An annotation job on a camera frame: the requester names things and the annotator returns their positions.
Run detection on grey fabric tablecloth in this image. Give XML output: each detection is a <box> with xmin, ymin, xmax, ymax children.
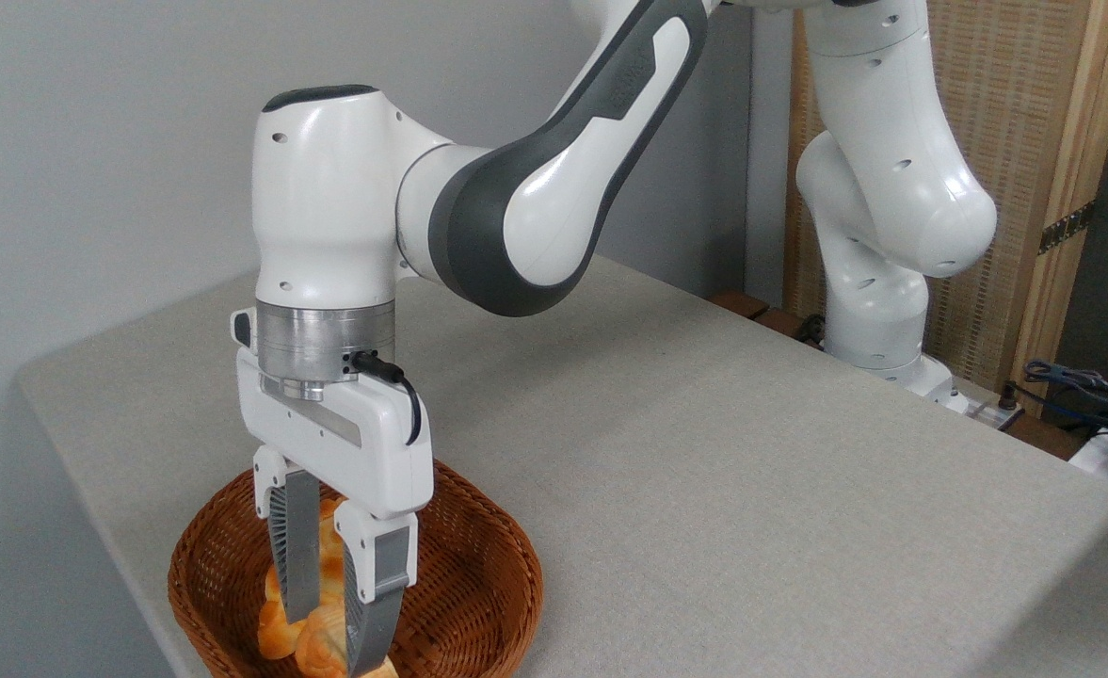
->
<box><xmin>15</xmin><ymin>254</ymin><xmax>1108</xmax><ymax>678</ymax></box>

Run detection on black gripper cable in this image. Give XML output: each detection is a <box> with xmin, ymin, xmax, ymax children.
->
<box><xmin>351</xmin><ymin>350</ymin><xmax>423</xmax><ymax>446</ymax></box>

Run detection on metal screen hinge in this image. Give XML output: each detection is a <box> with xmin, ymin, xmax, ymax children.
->
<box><xmin>1038</xmin><ymin>201</ymin><xmax>1098</xmax><ymax>256</ymax></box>

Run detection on long braided bread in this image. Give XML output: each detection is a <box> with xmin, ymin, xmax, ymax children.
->
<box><xmin>257</xmin><ymin>497</ymin><xmax>347</xmax><ymax>660</ymax></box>

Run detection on brown wicker basket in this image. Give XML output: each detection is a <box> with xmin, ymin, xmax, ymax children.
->
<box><xmin>168</xmin><ymin>459</ymin><xmax>545</xmax><ymax>678</ymax></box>

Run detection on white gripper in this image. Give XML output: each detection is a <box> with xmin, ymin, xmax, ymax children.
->
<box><xmin>231</xmin><ymin>309</ymin><xmax>435</xmax><ymax>678</ymax></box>

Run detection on round flower-shaped bread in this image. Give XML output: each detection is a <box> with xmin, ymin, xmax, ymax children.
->
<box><xmin>292</xmin><ymin>603</ymin><xmax>399</xmax><ymax>678</ymax></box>

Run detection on woven screen with wooden frame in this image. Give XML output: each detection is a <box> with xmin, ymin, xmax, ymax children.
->
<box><xmin>784</xmin><ymin>0</ymin><xmax>1108</xmax><ymax>415</ymax></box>

